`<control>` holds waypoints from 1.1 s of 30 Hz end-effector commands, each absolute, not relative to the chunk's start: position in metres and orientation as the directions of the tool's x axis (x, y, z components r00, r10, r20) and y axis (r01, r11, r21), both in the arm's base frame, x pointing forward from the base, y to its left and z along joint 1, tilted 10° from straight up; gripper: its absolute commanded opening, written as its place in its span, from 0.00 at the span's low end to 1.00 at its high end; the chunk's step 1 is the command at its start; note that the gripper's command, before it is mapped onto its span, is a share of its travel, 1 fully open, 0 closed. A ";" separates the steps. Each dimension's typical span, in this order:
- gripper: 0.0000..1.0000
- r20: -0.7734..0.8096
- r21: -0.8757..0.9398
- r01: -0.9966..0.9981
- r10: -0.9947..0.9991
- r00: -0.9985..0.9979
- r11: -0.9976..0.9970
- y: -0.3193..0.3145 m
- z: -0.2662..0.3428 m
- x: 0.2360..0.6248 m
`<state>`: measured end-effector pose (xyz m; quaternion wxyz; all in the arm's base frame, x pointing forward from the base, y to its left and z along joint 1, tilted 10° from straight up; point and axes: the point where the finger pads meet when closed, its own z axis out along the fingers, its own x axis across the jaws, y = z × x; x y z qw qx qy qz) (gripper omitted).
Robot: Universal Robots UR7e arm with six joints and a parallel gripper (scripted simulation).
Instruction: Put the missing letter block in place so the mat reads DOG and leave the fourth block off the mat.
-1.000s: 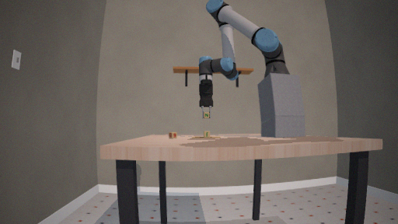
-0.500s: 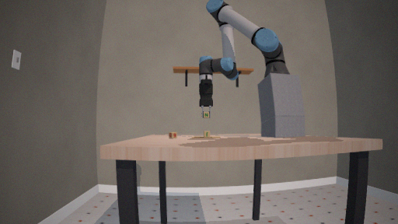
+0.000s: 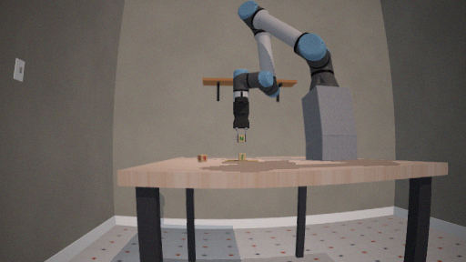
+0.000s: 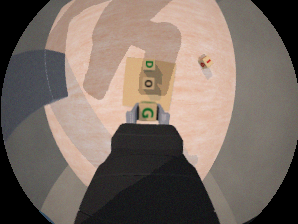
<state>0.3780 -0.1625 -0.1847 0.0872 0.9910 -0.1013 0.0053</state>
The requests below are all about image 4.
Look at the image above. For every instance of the tan square mat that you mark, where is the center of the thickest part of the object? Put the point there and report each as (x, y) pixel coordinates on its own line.
(164, 79)

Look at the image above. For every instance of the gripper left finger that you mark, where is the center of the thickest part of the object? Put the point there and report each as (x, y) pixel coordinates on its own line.
(133, 115)

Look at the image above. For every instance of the tan wooden block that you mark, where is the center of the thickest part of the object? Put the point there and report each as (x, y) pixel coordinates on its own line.
(148, 83)
(147, 111)
(149, 65)
(205, 62)

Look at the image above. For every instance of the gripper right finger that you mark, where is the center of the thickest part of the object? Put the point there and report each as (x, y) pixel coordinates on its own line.
(164, 116)

